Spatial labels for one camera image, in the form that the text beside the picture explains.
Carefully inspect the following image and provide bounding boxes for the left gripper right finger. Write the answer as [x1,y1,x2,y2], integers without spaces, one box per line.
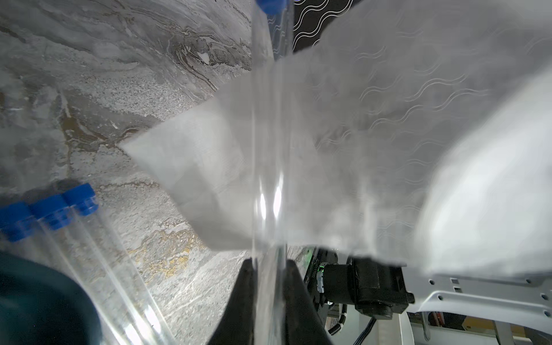
[283,260,332,345]

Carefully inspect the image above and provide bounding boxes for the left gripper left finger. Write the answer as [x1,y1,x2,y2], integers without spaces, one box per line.
[208,258,257,345]

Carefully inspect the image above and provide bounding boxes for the clear test tube blue cap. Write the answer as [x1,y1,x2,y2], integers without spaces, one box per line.
[30,195,146,344]
[1,202,65,273]
[252,1,294,344]
[62,183,176,344]

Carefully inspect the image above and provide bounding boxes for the white wipe cloth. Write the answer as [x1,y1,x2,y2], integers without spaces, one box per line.
[124,1,551,276]

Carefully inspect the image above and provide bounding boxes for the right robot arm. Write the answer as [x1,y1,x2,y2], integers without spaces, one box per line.
[303,248,551,340]

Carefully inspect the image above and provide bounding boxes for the teal plastic tray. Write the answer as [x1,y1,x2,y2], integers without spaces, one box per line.
[1,252,103,344]

